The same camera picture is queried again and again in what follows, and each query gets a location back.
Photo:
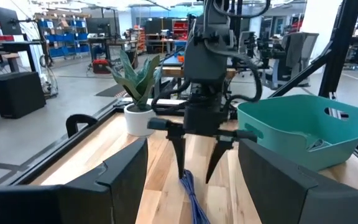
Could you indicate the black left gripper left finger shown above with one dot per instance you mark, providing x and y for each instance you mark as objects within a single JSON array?
[{"x": 73, "y": 205}]

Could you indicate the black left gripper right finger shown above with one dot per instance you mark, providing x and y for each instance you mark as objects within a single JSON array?
[{"x": 291, "y": 202}]

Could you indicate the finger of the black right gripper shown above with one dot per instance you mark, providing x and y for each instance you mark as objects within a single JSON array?
[
  {"x": 217, "y": 152},
  {"x": 179, "y": 152}
]

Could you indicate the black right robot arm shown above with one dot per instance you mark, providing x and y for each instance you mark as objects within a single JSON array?
[{"x": 205, "y": 59}]

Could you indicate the white plant pot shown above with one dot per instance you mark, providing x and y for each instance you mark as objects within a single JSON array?
[{"x": 138, "y": 124}]

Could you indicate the teal plastic bin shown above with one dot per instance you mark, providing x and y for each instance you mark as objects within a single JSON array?
[{"x": 275, "y": 146}]

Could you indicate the green succulent plant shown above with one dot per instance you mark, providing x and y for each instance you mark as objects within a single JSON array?
[{"x": 140, "y": 84}]

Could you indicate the grey office chair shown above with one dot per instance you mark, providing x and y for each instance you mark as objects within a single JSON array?
[{"x": 294, "y": 56}]

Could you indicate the red tool box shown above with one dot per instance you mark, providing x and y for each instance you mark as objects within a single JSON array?
[{"x": 101, "y": 66}]

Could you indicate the black floor cabinet box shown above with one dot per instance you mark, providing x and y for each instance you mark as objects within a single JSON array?
[{"x": 17, "y": 95}]

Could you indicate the shelf with blue bins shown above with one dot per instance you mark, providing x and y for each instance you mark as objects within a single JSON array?
[{"x": 64, "y": 37}]

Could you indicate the black monitor on stand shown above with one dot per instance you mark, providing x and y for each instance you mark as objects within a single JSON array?
[{"x": 8, "y": 20}]

